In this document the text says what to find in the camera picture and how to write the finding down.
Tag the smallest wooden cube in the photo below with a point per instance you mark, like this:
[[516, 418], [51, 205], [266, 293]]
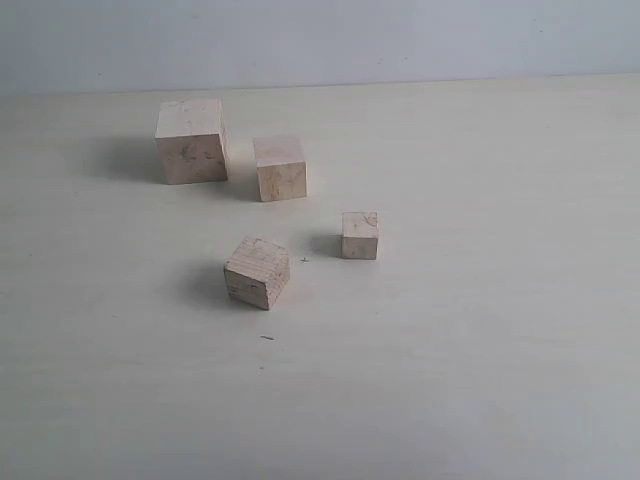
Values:
[[360, 235]]

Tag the second largest wooden cube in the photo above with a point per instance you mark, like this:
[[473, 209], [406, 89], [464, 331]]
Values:
[[281, 168]]

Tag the third largest wooden cube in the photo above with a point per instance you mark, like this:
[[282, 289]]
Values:
[[257, 272]]

